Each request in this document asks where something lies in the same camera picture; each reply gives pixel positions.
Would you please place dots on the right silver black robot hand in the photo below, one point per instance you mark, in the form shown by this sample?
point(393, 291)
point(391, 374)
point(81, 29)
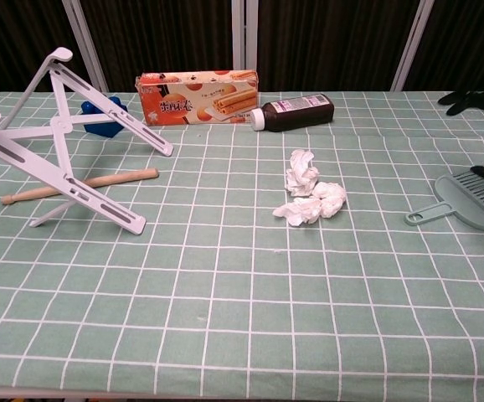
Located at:
point(472, 100)

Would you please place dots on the tissue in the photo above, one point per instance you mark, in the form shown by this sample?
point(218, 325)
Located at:
point(330, 199)
point(300, 171)

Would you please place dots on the white folding laptop stand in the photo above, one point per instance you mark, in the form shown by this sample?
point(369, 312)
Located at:
point(62, 123)

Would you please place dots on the black ribbed partition panel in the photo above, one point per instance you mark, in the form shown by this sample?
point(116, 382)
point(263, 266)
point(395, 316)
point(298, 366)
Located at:
point(16, 42)
point(468, 42)
point(330, 42)
point(162, 37)

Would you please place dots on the brown bottle white cap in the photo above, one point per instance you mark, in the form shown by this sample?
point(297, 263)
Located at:
point(300, 115)

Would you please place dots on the orange egg roll snack box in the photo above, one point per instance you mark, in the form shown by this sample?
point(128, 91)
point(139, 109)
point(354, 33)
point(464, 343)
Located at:
point(183, 104)

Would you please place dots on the green white checked tablecloth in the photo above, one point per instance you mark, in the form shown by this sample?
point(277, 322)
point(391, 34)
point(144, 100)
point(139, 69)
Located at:
point(225, 314)

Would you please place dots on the wooden round stick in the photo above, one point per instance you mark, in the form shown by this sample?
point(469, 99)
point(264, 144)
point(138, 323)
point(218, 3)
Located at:
point(116, 178)

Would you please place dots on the blue plastic building block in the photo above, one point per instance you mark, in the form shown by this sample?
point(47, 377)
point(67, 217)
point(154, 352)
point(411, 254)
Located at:
point(104, 130)

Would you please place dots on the white aluminium partition post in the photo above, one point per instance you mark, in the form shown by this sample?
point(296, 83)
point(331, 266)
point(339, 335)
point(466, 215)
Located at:
point(412, 42)
point(238, 33)
point(252, 33)
point(83, 42)

